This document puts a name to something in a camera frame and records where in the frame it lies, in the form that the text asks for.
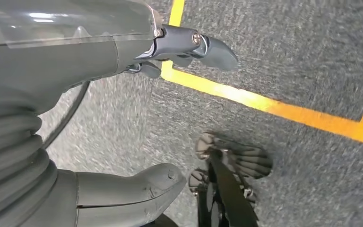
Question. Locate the yellow floor tape square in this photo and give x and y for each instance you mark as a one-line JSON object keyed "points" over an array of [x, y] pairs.
{"points": [[263, 103]]}

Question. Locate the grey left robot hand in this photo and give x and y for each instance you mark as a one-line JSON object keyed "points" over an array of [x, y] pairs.
{"points": [[59, 59]]}

